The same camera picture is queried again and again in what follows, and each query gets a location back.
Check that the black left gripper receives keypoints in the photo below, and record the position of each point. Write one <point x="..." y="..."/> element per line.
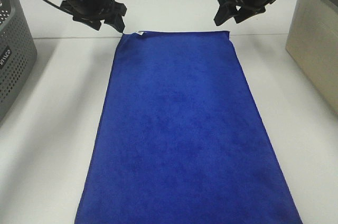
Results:
<point x="92" y="12"/>

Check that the blue microfibre towel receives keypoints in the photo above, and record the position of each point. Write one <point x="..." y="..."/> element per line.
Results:
<point x="180" y="139"/>

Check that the beige storage box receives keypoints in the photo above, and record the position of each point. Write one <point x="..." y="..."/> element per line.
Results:
<point x="312" y="43"/>

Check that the grey perforated plastic basket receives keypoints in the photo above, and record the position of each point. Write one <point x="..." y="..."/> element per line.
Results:
<point x="18" y="52"/>

